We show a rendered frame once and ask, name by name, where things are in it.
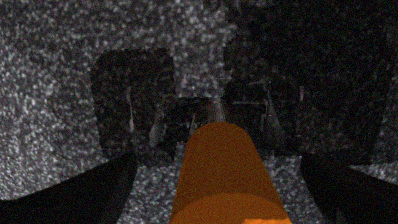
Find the orange cylinder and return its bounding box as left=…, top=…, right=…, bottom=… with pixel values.
left=168, top=122, right=292, bottom=224

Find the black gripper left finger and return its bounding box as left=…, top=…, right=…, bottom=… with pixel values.
left=0, top=153, right=138, bottom=224

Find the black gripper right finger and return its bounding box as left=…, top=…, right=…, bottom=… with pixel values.
left=300, top=153, right=398, bottom=224

